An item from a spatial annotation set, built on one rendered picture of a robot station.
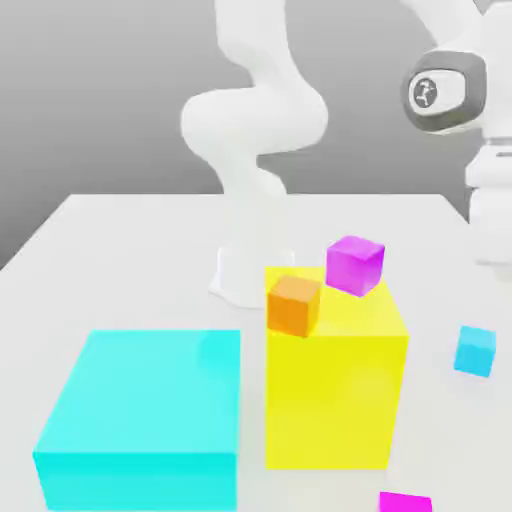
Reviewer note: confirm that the large yellow box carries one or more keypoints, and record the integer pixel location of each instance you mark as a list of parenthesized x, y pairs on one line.
[(332, 396)]

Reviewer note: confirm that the small purple cube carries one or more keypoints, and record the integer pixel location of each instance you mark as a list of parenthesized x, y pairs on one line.
[(354, 266)]

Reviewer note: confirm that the small magenta cube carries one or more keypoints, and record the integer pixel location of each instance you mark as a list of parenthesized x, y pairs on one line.
[(404, 503)]

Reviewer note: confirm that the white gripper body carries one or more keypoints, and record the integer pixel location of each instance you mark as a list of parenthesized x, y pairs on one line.
[(494, 228)]

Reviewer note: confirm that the large cyan box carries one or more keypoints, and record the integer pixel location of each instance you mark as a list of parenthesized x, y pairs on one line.
[(144, 404)]

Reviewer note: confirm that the small orange cube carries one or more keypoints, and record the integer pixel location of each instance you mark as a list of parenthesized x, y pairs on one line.
[(292, 308)]

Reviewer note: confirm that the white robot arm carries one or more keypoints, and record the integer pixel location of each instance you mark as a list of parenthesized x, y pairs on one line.
[(256, 116)]

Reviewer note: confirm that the small blue cube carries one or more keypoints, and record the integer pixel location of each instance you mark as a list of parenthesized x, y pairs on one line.
[(475, 352)]

